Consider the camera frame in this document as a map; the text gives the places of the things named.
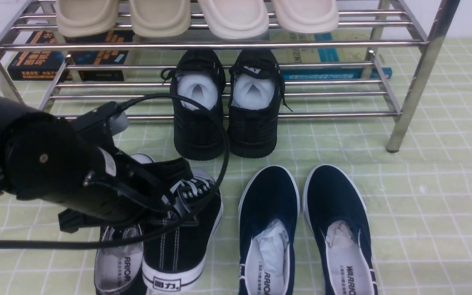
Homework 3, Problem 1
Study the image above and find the black cable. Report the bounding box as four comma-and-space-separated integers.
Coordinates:
0, 93, 231, 250

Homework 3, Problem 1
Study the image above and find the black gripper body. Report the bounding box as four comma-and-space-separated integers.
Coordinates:
58, 147, 192, 233

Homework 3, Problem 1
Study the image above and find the black mesh sneaker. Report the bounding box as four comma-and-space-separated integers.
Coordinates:
227, 49, 286, 159
160, 49, 226, 161

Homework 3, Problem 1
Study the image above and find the navy slip-on shoe right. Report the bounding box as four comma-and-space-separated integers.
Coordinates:
303, 164, 378, 295

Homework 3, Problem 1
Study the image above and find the tan slipper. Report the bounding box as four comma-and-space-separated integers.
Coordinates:
129, 0, 191, 38
56, 0, 120, 37

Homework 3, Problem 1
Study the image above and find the steel shoe rack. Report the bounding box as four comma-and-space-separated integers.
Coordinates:
0, 0, 459, 153

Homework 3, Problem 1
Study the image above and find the black mesh sneaker right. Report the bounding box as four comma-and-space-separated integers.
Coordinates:
227, 49, 286, 159

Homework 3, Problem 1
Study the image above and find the black canvas sneaker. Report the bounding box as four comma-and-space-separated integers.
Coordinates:
142, 168, 223, 294
94, 153, 154, 295

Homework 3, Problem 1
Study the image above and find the navy slip-on shoe left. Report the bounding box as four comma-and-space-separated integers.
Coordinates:
238, 166, 300, 295

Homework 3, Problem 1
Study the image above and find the blue and tan book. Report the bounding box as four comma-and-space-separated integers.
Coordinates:
268, 29, 370, 80

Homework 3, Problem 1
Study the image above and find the tan slipper far left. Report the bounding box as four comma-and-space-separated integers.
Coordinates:
56, 0, 120, 37

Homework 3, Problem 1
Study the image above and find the black mesh sneaker left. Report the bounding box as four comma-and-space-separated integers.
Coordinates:
160, 49, 226, 161

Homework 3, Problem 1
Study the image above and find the cream slipper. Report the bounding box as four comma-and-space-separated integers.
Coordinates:
198, 0, 269, 40
272, 0, 339, 34

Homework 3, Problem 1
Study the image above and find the cream slipper far right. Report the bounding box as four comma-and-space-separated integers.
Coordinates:
272, 0, 339, 34

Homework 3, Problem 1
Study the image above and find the black book orange text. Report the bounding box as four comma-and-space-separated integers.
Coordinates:
7, 31, 135, 82

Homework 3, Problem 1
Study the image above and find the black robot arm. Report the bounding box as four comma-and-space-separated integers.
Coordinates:
0, 97, 193, 233

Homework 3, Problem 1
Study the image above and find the navy slip-on shoe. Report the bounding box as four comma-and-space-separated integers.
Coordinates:
303, 164, 378, 295
238, 166, 300, 295

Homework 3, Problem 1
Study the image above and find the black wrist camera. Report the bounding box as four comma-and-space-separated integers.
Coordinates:
71, 101, 129, 150

